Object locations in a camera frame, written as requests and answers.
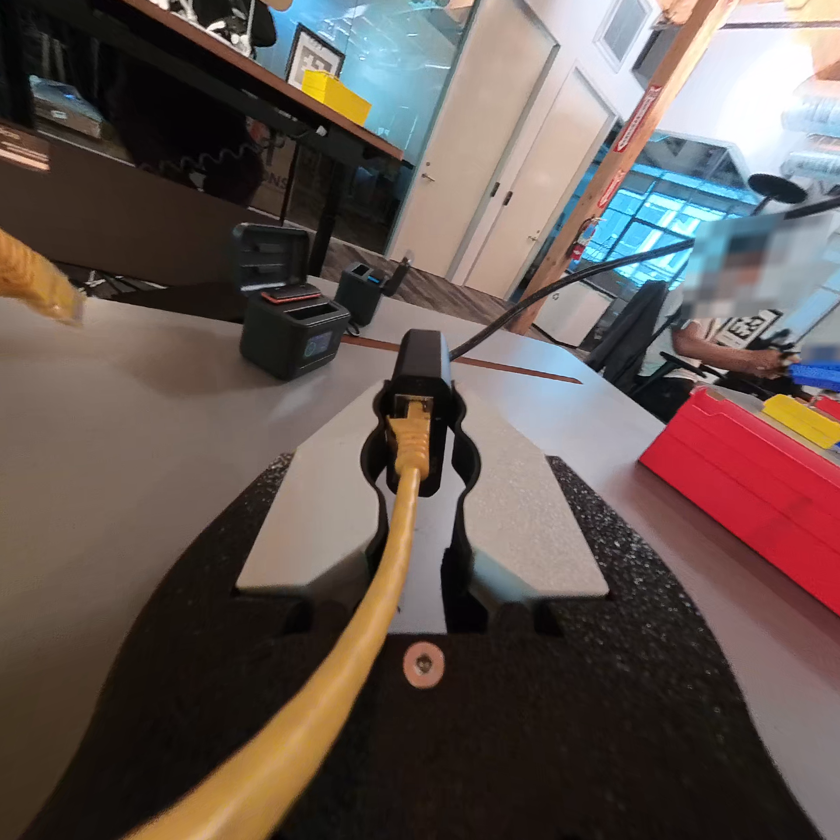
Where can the red plastic bin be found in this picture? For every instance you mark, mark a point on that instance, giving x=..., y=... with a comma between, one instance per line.
x=741, y=492

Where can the framed black white marker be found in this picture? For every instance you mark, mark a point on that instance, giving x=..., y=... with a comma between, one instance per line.
x=315, y=59

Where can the black battery charger case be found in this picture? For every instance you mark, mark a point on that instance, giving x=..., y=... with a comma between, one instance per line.
x=289, y=341

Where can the red fire extinguisher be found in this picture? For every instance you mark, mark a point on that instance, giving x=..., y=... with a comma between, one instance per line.
x=584, y=239

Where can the white recycling bin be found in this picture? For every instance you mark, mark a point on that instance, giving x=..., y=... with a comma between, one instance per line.
x=577, y=312

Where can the brown top black frame desk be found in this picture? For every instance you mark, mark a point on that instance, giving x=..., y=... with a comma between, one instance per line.
x=326, y=216

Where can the black ethernet adapter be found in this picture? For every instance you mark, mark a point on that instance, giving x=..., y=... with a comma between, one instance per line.
x=423, y=358

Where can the small black charger box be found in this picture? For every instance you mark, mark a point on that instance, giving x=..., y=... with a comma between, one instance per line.
x=358, y=295

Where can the black pole with round disc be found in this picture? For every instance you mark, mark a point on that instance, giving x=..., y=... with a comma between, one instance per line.
x=778, y=187

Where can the black office chair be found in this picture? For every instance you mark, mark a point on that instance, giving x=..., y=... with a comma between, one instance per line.
x=623, y=334

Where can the yellow plastic bin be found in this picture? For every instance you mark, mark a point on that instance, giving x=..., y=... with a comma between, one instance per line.
x=800, y=417

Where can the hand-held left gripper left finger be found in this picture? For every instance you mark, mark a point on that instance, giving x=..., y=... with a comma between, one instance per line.
x=308, y=518

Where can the red sign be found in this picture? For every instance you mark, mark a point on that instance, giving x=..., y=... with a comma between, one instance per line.
x=636, y=118

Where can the wooden post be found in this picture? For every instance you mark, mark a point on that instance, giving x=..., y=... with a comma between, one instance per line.
x=623, y=151

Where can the beige door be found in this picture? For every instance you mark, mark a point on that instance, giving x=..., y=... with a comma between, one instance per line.
x=551, y=197
x=485, y=131

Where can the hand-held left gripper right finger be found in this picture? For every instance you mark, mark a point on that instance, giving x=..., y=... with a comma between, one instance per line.
x=525, y=525

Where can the blue plastic bin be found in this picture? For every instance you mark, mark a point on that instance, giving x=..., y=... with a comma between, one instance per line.
x=817, y=374

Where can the black white jacket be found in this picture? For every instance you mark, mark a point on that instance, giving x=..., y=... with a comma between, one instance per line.
x=229, y=23

